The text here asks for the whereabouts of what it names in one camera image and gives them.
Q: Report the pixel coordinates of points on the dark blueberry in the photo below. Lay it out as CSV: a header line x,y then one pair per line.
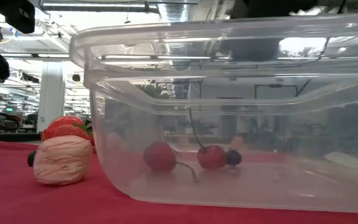
x,y
234,157
32,158

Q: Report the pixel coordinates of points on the shiny red pepper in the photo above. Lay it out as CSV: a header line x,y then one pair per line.
x,y
61,122

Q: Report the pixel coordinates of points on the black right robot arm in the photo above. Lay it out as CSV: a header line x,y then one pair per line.
x,y
275,7

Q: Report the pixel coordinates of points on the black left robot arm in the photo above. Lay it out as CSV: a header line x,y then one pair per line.
x,y
17,17

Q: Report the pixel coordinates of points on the clear plastic tupperware container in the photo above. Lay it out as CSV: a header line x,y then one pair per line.
x,y
228,124

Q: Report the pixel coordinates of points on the green succulent plant in pot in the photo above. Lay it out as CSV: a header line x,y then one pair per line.
x,y
154,91

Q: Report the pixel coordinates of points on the black ceiling dome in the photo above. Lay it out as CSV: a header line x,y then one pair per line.
x,y
76,77

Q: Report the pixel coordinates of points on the white pillar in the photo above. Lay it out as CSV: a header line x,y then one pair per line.
x,y
51,96

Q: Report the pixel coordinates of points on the red cloth mat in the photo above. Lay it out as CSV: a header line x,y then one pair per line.
x,y
26,202

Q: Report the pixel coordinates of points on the silver ceiling duct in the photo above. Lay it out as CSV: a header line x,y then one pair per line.
x,y
174,14

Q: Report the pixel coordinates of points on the black aluminium table frame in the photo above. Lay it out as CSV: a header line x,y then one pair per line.
x,y
11,136

